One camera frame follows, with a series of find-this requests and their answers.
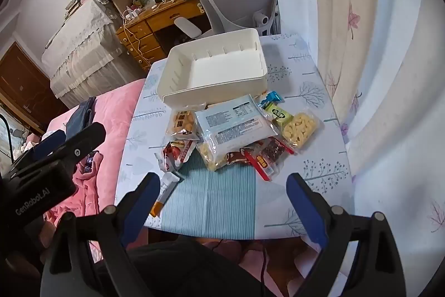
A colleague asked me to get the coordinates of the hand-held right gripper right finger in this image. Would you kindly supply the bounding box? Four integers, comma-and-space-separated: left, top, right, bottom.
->
286, 173, 407, 297

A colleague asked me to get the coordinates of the dark red snack packet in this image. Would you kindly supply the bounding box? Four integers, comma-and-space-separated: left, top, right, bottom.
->
259, 137, 294, 162

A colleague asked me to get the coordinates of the brown wooden door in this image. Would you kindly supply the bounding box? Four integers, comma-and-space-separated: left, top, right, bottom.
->
0, 41, 68, 134

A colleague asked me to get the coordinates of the red yellow snack stick packet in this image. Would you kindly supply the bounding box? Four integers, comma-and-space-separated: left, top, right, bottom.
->
243, 148, 282, 182

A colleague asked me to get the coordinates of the crumpled red white snack packet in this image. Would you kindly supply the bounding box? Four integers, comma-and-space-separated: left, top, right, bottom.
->
155, 140, 195, 172

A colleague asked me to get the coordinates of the brown chocolate snack packet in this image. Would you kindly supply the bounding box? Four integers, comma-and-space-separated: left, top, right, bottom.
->
225, 149, 253, 166

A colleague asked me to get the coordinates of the red cable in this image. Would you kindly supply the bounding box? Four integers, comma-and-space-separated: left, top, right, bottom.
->
259, 243, 270, 287

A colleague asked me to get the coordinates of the pink blanket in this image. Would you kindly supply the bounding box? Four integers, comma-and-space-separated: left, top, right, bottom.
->
42, 78, 147, 231

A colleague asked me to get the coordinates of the smartphone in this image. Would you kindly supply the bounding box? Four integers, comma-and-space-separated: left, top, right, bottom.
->
81, 151, 100, 174

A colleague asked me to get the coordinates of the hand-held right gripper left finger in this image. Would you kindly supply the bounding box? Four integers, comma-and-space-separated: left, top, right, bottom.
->
40, 172, 162, 297

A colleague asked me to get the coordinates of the clear bag of yellow snacks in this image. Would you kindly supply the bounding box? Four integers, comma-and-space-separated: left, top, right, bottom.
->
196, 140, 230, 172

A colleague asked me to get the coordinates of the large light blue snack packet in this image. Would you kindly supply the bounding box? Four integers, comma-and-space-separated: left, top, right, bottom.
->
194, 94, 280, 158

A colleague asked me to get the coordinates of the person's leg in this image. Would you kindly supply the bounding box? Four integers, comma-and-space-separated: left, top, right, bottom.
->
83, 236, 275, 297

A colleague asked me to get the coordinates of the dark blue bag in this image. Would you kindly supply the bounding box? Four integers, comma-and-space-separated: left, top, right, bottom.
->
65, 97, 97, 141

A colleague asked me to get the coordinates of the tree print tablecloth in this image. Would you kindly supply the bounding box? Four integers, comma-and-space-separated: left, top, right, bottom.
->
116, 33, 352, 242

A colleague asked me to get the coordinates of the floral curtain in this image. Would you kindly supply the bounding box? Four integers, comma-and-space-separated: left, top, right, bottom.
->
266, 0, 445, 284

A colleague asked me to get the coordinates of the green snack packet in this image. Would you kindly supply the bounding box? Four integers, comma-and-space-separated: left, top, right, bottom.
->
265, 102, 294, 131

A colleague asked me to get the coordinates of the white plastic storage box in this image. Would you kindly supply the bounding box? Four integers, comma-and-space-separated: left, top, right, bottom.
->
157, 28, 268, 107

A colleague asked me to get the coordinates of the white orange tube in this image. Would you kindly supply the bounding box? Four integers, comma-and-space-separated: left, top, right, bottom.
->
149, 172, 181, 217

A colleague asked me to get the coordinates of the small blue snack packet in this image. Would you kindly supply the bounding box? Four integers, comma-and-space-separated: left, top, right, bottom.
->
259, 90, 284, 106

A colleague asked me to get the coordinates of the clear bag of yellow puffs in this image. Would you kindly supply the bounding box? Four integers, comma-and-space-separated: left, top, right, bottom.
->
281, 108, 320, 149

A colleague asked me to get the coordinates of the clear cookie packet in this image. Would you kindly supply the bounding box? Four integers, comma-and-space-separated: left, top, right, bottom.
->
166, 103, 207, 141

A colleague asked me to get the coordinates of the wooden desk with drawers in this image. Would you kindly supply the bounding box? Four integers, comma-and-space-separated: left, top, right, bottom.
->
116, 0, 212, 71

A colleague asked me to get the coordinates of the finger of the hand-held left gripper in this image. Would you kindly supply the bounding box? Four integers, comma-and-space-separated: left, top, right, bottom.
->
9, 122, 107, 177

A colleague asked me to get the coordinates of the white cable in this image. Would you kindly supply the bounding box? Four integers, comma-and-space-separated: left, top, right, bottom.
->
120, 5, 150, 70

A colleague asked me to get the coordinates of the lace covered cabinet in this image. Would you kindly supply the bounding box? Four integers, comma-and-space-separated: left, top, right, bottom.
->
42, 0, 124, 108

